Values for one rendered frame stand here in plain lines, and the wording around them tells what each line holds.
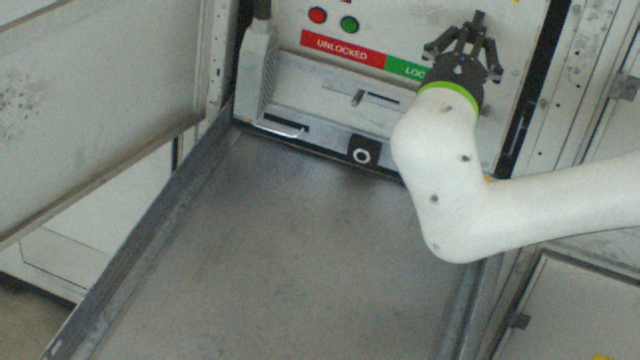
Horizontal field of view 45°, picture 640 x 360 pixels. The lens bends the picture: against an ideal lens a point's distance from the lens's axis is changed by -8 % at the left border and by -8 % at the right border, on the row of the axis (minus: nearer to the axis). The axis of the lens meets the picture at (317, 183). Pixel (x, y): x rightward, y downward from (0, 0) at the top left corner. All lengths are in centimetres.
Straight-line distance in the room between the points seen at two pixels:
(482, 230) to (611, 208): 17
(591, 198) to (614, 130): 38
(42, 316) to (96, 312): 110
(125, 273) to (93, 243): 74
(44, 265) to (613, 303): 148
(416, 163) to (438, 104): 8
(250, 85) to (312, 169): 23
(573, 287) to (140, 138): 90
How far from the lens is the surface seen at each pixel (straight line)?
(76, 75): 137
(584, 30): 135
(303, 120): 157
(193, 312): 130
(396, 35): 143
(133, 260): 137
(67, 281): 227
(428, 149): 100
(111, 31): 138
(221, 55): 157
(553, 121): 145
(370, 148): 153
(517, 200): 106
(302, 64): 147
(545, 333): 177
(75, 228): 208
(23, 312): 241
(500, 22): 137
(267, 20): 139
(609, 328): 174
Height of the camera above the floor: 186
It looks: 41 degrees down
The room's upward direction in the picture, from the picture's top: 10 degrees clockwise
